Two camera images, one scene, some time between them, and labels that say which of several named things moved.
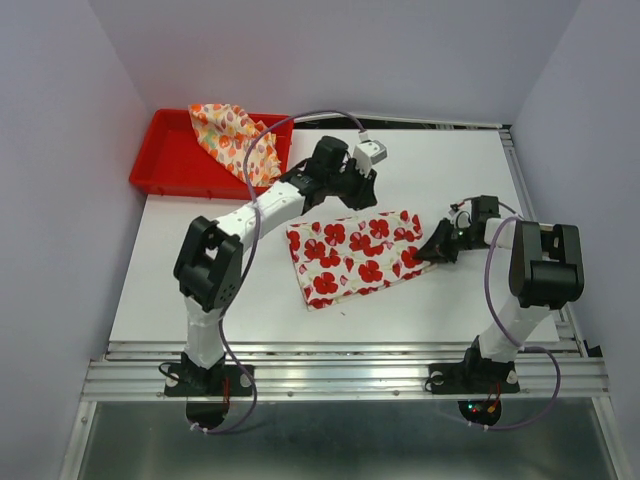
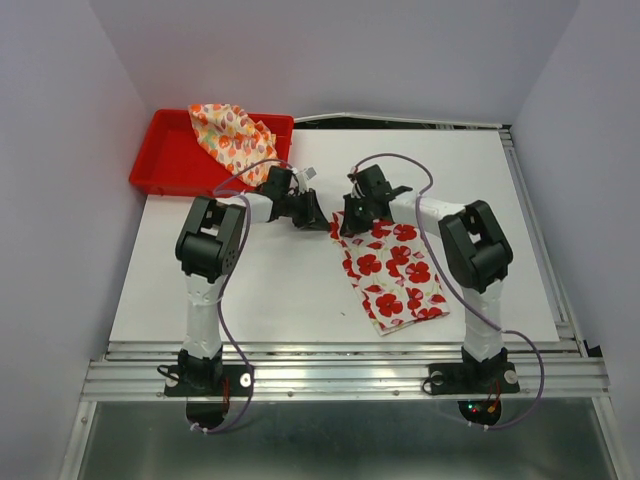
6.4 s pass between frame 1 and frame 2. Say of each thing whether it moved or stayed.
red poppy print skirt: moved
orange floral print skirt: stayed
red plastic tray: stayed
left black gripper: moved
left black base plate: stayed
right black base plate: stayed
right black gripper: moved
